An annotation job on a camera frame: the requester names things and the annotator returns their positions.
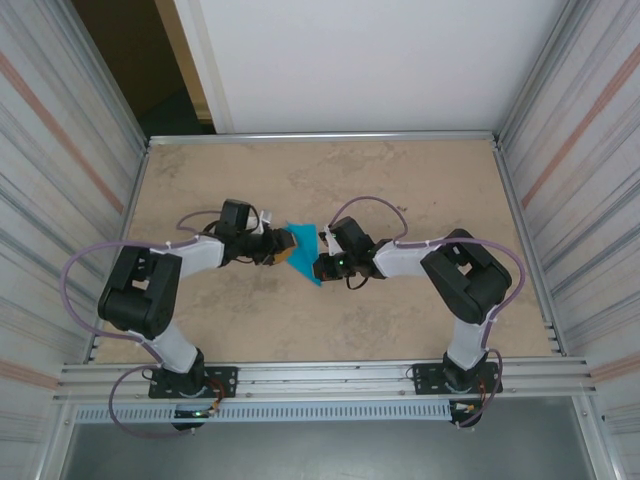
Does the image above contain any teal blue cloth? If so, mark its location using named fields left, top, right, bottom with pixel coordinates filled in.
left=283, top=221, right=324, bottom=289

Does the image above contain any wide aluminium mounting rail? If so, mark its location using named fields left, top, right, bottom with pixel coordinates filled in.
left=52, top=355, right=600, bottom=405

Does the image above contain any aluminium table edge rail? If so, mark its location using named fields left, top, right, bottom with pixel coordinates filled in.
left=491, top=138, right=569, bottom=359
left=146, top=130, right=502, bottom=148
left=88, top=139, right=154, bottom=364

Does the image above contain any slotted grey cable duct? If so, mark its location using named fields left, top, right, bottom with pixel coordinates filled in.
left=73, top=402, right=454, bottom=425

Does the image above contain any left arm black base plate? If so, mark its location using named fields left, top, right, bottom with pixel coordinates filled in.
left=148, top=366, right=239, bottom=400

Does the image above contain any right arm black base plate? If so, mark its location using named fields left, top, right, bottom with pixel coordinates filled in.
left=410, top=362, right=501, bottom=397

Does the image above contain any white door frame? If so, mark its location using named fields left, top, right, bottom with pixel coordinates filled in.
left=171, top=0, right=236, bottom=135

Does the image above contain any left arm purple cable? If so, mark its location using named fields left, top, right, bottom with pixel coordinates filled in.
left=59, top=209, right=226, bottom=439

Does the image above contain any aluminium upright frame post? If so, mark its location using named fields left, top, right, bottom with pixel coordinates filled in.
left=47, top=0, right=153, bottom=147
left=37, top=402, right=76, bottom=480
left=574, top=397, right=609, bottom=480
left=494, top=0, right=596, bottom=146

